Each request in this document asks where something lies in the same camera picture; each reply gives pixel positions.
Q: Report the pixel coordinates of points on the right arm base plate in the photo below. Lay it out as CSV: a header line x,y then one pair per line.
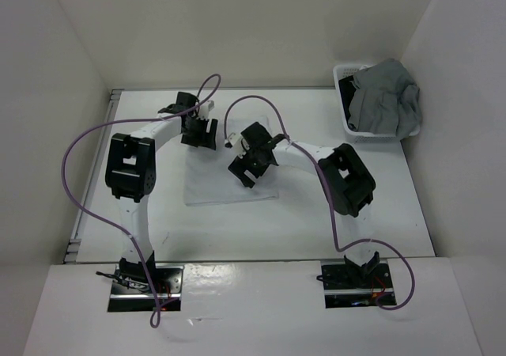
x,y
342,290

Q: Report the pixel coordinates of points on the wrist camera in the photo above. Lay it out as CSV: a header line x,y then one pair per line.
x,y
203,111
236,143

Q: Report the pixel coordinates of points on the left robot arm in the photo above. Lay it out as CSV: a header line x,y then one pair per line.
x,y
131,174

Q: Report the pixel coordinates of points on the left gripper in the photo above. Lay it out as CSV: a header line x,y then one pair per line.
x,y
204,139

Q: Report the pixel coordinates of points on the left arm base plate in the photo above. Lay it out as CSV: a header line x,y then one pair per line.
x,y
131,295

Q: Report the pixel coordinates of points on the white laundry basket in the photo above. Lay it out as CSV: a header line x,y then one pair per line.
x,y
342,79

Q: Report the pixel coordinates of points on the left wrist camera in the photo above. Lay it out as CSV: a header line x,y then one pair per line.
x,y
203,111

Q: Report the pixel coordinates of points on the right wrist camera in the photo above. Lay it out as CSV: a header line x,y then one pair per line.
x,y
236,143

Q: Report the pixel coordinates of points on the white skirt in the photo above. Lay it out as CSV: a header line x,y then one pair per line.
x,y
208,181

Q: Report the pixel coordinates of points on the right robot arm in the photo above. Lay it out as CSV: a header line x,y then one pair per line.
x,y
347,184

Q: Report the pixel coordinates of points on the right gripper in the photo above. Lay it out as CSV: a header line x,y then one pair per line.
x,y
241,164

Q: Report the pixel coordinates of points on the grey skirt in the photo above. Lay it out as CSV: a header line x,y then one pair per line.
x,y
385,101

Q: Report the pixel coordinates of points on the aluminium table edge rail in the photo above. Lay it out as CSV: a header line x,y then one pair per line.
x,y
74,243

